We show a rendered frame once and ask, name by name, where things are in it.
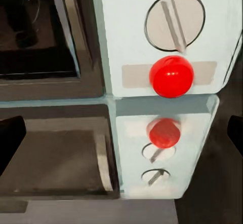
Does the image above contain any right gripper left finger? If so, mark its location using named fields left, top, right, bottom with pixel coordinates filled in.
left=0, top=115, right=26, bottom=175

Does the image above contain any microwave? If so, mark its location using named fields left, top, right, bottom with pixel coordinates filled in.
left=0, top=0, right=243, bottom=102

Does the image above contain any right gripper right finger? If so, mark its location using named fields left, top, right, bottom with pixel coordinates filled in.
left=227, top=115, right=243, bottom=155

